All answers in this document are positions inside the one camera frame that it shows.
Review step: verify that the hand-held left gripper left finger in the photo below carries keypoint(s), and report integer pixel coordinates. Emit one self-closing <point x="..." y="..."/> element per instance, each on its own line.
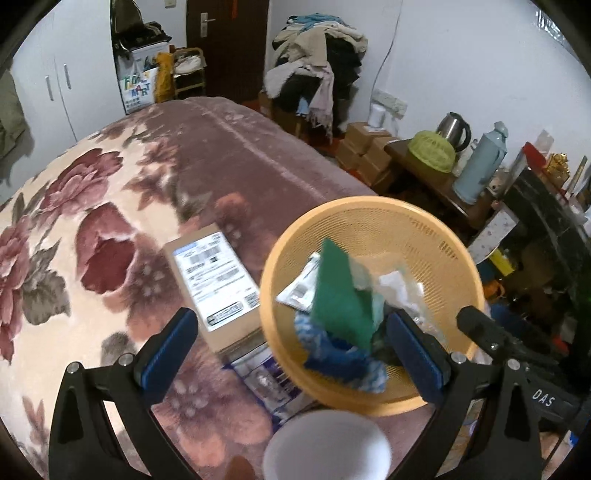
<point x="168" y="355"/>

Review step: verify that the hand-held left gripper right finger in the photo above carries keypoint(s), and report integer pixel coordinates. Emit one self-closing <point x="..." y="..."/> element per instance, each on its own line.
<point x="415" y="355"/>

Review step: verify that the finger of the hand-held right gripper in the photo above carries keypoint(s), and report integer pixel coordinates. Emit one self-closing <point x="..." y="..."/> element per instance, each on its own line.
<point x="485" y="330"/>

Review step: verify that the clear plastic zip bag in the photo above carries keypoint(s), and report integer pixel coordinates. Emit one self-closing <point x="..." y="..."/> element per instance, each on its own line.
<point x="397" y="281"/>

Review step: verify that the blue white striped cloth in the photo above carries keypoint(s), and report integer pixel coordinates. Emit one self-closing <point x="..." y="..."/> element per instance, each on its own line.
<point x="332" y="360"/>

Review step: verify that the green scouring pad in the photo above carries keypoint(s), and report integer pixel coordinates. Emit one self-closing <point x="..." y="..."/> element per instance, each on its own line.
<point x="339" y="295"/>

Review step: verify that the yellow plastic basket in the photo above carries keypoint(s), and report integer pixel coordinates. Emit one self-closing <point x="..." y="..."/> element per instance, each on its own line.
<point x="415" y="221"/>

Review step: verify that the white blue snack packet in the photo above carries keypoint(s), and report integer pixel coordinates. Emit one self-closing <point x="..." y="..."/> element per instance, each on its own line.
<point x="300" y="288"/>

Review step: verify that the labelled cardboard box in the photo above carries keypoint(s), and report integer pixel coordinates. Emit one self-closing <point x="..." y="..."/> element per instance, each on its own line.
<point x="217" y="277"/>

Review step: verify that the blue white plastic packet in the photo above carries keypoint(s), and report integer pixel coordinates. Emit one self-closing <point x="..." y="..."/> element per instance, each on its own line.
<point x="268" y="383"/>

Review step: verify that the black marble table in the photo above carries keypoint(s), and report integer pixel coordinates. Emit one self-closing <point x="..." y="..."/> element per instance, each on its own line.
<point x="540" y="212"/>

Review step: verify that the white bowl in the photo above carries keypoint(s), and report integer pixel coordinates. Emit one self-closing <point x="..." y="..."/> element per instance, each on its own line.
<point x="323" y="447"/>

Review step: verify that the brown wooden side table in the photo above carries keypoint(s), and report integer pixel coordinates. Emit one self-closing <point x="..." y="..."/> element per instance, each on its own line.
<point x="429" y="184"/>

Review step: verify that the grey thermos flask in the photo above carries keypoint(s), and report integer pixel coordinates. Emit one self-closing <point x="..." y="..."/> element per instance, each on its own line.
<point x="482" y="166"/>

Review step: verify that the floral fleece blanket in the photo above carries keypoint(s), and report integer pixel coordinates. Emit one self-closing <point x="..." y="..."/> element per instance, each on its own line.
<point x="115" y="184"/>

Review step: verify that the green plastic basket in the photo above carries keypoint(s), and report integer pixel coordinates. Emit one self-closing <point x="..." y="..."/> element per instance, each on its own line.
<point x="431" y="152"/>

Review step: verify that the steel electric kettle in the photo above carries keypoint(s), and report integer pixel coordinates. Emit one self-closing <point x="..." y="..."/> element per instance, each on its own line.
<point x="452" y="129"/>

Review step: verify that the stack of cardboard boxes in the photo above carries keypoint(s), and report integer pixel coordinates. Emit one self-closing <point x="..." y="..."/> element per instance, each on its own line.
<point x="364" y="152"/>

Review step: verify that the white paper roll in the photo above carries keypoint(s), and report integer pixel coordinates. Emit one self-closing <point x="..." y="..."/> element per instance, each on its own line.
<point x="377" y="115"/>

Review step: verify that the white printed shopping bag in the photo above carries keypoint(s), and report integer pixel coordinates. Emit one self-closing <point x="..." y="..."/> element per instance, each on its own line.
<point x="136" y="92"/>

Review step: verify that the yellow bag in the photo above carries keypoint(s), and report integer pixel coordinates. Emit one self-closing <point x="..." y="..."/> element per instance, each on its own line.
<point x="164" y="78"/>

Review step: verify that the small wooden rack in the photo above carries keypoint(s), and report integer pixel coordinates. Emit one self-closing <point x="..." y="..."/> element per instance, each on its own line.
<point x="189" y="74"/>

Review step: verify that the olive jacket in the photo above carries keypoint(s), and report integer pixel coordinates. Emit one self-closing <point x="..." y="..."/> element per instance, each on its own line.
<point x="11" y="115"/>

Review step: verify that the white wardrobe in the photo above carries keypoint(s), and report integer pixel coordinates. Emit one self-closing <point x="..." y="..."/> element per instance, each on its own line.
<point x="69" y="69"/>

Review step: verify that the pile of clothes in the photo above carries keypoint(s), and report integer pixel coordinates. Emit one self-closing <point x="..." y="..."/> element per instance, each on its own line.
<point x="314" y="60"/>

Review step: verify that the dark wooden door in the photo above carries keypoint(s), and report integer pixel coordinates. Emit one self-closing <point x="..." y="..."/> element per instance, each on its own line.
<point x="231" y="46"/>

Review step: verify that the white wall socket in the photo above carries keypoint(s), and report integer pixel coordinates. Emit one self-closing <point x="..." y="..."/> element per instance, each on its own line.
<point x="390" y="101"/>

